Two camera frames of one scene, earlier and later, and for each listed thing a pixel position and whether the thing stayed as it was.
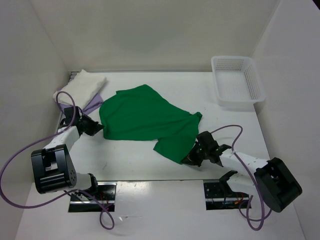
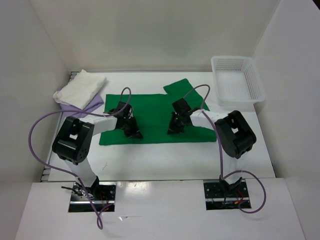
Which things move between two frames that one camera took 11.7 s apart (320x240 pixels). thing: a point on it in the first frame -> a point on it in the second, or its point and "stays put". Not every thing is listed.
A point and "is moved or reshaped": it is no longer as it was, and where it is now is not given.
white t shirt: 82,89 stays put
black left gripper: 95,126 -> 134,133
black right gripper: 191,159 -> 172,129
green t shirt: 141,113 is moved or reshaped
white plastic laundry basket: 238,82 stays put
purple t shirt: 97,101 stays put
